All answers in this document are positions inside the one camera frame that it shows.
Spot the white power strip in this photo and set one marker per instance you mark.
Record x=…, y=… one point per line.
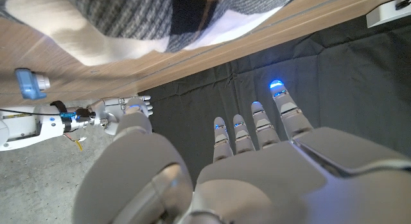
x=388, y=12

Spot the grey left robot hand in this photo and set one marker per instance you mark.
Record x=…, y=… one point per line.
x=257, y=192

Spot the cream plaid scarf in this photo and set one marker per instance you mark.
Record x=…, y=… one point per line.
x=112, y=22

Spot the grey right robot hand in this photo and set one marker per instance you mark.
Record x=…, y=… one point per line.
x=107, y=113

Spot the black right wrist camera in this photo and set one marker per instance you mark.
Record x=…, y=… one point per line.
x=85, y=115

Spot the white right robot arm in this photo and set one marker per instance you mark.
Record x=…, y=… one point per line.
x=29, y=127

